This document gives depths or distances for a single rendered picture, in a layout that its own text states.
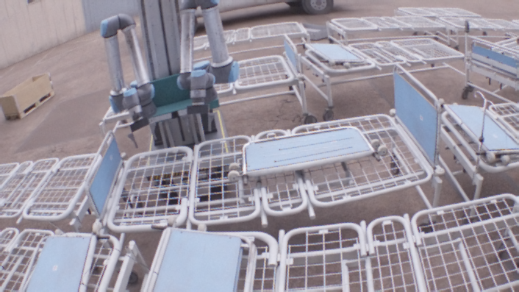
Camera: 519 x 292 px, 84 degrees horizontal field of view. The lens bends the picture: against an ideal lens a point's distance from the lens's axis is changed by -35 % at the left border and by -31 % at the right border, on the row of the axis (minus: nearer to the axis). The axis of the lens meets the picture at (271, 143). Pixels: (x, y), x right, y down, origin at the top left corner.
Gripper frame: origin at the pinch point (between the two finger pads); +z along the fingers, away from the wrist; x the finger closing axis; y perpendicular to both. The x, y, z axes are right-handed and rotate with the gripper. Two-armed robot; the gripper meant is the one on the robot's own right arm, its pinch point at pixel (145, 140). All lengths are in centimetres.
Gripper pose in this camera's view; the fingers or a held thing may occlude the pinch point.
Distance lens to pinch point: 238.8
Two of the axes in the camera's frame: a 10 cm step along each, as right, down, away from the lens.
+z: 3.6, 9.3, 1.2
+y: -2.3, -0.3, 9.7
